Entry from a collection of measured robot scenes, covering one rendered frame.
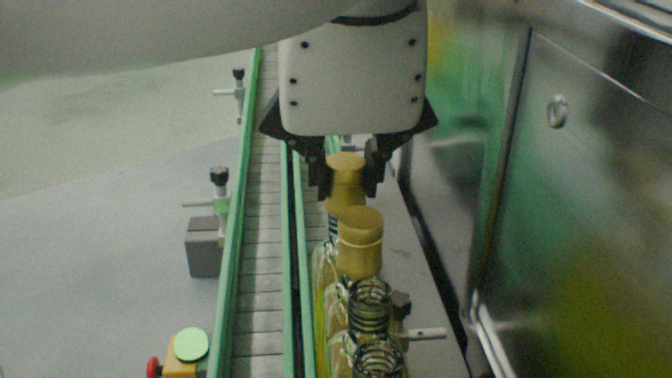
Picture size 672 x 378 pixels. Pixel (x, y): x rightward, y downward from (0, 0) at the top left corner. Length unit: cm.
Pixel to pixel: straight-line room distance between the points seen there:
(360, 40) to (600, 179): 16
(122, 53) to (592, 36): 25
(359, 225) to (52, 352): 66
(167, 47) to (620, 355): 28
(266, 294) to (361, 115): 43
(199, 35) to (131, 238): 100
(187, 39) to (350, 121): 23
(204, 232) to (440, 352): 48
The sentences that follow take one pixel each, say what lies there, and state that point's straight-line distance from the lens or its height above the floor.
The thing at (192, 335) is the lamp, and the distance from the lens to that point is 76.
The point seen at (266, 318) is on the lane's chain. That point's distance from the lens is 73.
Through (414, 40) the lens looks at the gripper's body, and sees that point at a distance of 35.
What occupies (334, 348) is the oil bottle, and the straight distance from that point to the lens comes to 41.
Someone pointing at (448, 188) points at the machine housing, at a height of 101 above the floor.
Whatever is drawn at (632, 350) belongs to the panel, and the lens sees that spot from 33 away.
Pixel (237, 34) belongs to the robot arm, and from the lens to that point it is 17.
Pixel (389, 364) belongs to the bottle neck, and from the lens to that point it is 34.
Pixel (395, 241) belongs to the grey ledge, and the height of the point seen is 88.
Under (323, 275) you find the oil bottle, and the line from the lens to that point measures 47.
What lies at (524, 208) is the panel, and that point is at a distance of 43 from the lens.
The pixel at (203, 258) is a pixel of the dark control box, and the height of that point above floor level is 80.
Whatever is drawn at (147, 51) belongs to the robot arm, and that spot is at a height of 134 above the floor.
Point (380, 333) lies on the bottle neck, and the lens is 38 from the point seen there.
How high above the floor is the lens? 138
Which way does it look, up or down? 31 degrees down
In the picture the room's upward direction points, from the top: straight up
